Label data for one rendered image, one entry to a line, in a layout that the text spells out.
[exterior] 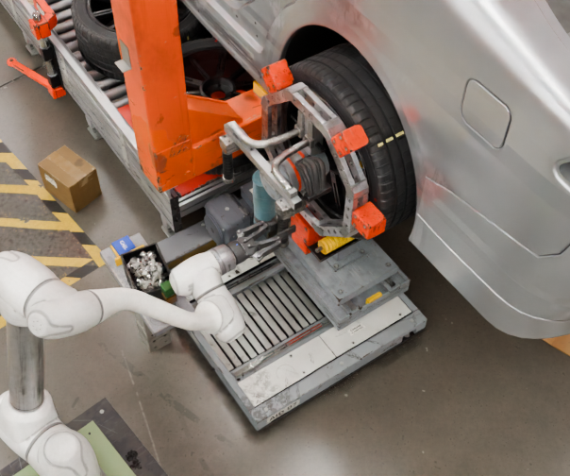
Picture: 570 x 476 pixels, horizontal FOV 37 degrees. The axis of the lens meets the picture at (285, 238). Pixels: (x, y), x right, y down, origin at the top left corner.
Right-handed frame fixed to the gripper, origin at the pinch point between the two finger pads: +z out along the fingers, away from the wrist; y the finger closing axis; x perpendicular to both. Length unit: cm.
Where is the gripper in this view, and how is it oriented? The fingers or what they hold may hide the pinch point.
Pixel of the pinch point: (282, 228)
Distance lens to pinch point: 277.4
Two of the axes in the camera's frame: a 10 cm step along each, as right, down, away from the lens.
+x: 0.1, -6.1, -7.9
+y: 5.6, 6.6, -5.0
